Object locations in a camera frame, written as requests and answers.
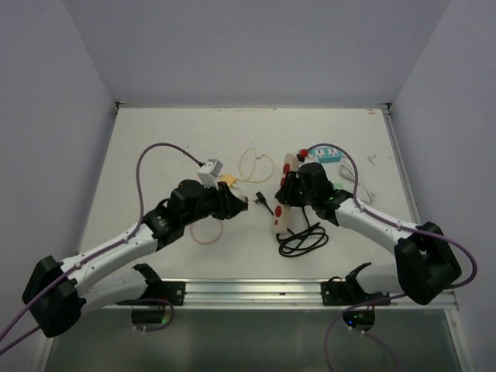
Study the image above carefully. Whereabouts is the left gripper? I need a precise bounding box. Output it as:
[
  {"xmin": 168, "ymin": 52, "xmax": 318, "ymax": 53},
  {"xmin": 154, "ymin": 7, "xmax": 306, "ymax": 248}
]
[{"xmin": 183, "ymin": 180, "xmax": 248, "ymax": 226}]

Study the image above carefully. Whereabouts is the yellow charger plug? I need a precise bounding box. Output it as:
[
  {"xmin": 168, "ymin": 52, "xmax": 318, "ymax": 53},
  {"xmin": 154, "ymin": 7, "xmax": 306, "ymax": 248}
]
[{"xmin": 219, "ymin": 174, "xmax": 238, "ymax": 187}]

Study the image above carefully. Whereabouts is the beige multicolour power strip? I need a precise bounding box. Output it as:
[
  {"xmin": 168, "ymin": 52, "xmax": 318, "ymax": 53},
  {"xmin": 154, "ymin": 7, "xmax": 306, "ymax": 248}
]
[{"xmin": 274, "ymin": 153, "xmax": 298, "ymax": 234}]

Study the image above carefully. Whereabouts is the thin yellow cable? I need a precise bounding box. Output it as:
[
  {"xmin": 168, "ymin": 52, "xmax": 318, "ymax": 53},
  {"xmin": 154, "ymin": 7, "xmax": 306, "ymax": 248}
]
[{"xmin": 238, "ymin": 146, "xmax": 276, "ymax": 184}]

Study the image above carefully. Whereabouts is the thin pink cable loop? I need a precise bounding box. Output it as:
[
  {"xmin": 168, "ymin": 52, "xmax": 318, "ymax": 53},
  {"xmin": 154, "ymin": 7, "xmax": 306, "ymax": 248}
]
[{"xmin": 189, "ymin": 220, "xmax": 226, "ymax": 246}]

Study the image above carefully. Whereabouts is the teal power strip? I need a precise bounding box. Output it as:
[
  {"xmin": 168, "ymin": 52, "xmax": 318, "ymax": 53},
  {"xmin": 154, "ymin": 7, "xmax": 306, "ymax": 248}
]
[{"xmin": 309, "ymin": 146, "xmax": 343, "ymax": 164}]

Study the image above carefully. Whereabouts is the white power cord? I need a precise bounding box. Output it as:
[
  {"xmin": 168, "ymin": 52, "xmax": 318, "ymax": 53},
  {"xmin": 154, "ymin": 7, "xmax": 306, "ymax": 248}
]
[{"xmin": 339, "ymin": 158, "xmax": 376, "ymax": 203}]

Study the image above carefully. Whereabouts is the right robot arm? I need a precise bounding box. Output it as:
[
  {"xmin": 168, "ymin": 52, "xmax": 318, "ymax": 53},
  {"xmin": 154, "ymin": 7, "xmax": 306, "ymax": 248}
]
[{"xmin": 274, "ymin": 161, "xmax": 462, "ymax": 305}]

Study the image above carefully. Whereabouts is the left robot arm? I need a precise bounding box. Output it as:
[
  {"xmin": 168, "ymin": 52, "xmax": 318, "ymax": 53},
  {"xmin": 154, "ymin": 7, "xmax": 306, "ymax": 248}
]
[{"xmin": 22, "ymin": 180, "xmax": 248, "ymax": 338}]

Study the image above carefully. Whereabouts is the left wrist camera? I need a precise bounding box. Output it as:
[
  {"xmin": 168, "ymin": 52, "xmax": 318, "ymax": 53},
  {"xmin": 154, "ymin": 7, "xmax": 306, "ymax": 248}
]
[{"xmin": 197, "ymin": 159, "xmax": 223, "ymax": 189}]

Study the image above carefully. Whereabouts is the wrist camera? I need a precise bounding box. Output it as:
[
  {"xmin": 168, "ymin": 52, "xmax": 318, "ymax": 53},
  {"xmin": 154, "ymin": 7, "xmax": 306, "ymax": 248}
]
[
  {"xmin": 197, "ymin": 159, "xmax": 223, "ymax": 189},
  {"xmin": 297, "ymin": 149, "xmax": 319, "ymax": 166}
]

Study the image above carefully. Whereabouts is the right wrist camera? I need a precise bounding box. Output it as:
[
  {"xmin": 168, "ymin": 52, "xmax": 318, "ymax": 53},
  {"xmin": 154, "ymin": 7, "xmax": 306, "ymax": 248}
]
[{"xmin": 297, "ymin": 149, "xmax": 319, "ymax": 166}]

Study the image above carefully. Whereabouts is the black power cable with plug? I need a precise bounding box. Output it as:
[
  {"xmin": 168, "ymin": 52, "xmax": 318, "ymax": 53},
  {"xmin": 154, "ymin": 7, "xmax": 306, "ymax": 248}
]
[{"xmin": 253, "ymin": 191, "xmax": 330, "ymax": 257}]

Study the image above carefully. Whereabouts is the aluminium front rail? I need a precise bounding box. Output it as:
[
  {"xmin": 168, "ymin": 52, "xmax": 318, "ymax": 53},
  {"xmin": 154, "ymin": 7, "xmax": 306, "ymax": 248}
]
[{"xmin": 50, "ymin": 275, "xmax": 454, "ymax": 310}]

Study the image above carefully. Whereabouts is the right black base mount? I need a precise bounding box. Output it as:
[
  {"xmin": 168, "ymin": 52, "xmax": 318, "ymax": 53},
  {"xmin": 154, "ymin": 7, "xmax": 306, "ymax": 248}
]
[{"xmin": 320, "ymin": 277, "xmax": 391, "ymax": 307}]

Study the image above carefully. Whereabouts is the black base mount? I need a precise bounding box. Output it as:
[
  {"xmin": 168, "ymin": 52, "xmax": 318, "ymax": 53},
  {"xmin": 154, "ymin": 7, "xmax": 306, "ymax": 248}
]
[
  {"xmin": 320, "ymin": 277, "xmax": 391, "ymax": 307},
  {"xmin": 118, "ymin": 281, "xmax": 186, "ymax": 306}
]

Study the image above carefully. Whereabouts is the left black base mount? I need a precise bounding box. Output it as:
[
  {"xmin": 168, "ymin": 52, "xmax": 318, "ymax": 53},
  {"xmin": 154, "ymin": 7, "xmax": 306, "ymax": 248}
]
[{"xmin": 118, "ymin": 281, "xmax": 186, "ymax": 306}]

